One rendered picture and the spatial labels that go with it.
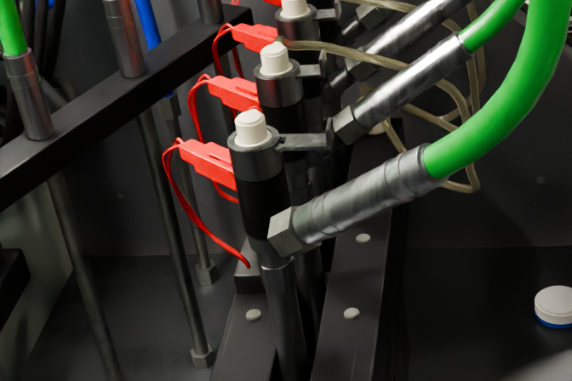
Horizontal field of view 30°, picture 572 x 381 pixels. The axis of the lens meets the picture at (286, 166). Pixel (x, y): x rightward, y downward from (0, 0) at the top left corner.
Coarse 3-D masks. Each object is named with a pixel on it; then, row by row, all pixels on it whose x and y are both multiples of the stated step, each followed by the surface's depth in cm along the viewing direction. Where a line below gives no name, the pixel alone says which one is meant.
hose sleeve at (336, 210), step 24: (384, 168) 42; (408, 168) 41; (336, 192) 45; (360, 192) 43; (384, 192) 42; (408, 192) 42; (312, 216) 46; (336, 216) 45; (360, 216) 44; (312, 240) 46
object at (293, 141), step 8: (280, 136) 57; (288, 136) 57; (296, 136) 57; (304, 136) 57; (312, 136) 57; (320, 136) 57; (280, 144) 56; (288, 144) 56; (296, 144) 56; (304, 144) 56; (312, 144) 56; (320, 144) 56
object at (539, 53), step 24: (552, 0) 35; (528, 24) 36; (552, 24) 35; (528, 48) 36; (552, 48) 36; (528, 72) 36; (552, 72) 37; (504, 96) 38; (528, 96) 37; (480, 120) 39; (504, 120) 38; (432, 144) 41; (456, 144) 40; (480, 144) 39; (432, 168) 41; (456, 168) 41
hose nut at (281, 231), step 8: (288, 208) 47; (296, 208) 47; (272, 216) 48; (280, 216) 47; (288, 216) 47; (272, 224) 48; (280, 224) 47; (288, 224) 47; (272, 232) 47; (280, 232) 47; (288, 232) 47; (272, 240) 47; (280, 240) 47; (288, 240) 47; (296, 240) 47; (280, 248) 47; (288, 248) 47; (296, 248) 47; (304, 248) 47; (312, 248) 48; (288, 256) 48
